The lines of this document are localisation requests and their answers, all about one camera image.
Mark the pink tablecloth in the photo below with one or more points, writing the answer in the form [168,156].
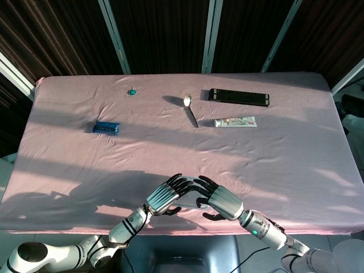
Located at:
[182,142]

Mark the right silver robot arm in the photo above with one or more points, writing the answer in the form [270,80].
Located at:
[267,230]

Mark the white window frame post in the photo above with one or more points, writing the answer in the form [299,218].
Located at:
[15,75]
[115,37]
[348,75]
[281,37]
[211,37]

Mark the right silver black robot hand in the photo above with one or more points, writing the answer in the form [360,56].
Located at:
[226,203]

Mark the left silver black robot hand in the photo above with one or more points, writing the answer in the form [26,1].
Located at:
[160,199]

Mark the white bag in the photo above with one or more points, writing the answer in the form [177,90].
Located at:
[355,133]

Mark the small teal spinning top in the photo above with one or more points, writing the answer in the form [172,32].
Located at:
[132,92]

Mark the clear blue plastic lid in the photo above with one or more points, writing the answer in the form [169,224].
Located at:
[189,199]

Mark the long black flat case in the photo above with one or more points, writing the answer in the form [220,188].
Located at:
[239,97]

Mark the grey robot torso base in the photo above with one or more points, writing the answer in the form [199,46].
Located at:
[182,253]

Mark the black chair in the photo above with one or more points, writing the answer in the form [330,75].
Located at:
[352,103]

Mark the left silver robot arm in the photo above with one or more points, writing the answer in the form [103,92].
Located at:
[122,229]

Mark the metal spoon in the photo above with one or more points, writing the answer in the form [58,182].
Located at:
[190,109]

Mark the dark brown pleated curtain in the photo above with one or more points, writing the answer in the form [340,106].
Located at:
[165,31]

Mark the white toothpaste tube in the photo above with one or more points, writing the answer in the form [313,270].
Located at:
[236,122]

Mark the blue snack packet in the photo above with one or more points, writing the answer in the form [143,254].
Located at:
[106,128]

